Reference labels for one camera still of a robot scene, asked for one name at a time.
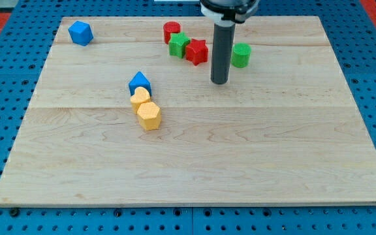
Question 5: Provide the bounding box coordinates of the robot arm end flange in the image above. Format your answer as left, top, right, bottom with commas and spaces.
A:
200, 0, 260, 24

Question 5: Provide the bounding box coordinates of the blue triangle block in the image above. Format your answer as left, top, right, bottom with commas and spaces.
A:
128, 71, 151, 95

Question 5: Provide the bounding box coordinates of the red star block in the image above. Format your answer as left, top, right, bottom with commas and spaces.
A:
185, 39, 208, 66

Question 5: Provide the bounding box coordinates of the green star block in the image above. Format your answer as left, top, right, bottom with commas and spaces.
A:
168, 31, 191, 59

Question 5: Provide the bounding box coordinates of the yellow hexagon block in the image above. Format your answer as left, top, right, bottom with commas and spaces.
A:
137, 102, 161, 131

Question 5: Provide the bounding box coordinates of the yellow heart block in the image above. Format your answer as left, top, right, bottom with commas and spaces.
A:
130, 87, 151, 114

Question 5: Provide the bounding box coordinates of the wooden board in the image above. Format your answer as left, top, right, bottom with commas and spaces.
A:
0, 16, 376, 208

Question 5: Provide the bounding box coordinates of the green cylinder block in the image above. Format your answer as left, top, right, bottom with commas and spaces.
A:
231, 43, 251, 68

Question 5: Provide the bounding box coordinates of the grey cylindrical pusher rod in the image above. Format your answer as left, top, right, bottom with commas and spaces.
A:
210, 21, 235, 85

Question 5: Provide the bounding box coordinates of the red cylinder block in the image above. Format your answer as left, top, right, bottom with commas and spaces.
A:
163, 21, 181, 44

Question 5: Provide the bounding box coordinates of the blue cube block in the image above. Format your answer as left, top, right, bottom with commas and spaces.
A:
68, 21, 93, 46

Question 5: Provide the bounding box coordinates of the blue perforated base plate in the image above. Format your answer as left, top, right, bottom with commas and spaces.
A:
0, 1, 376, 234

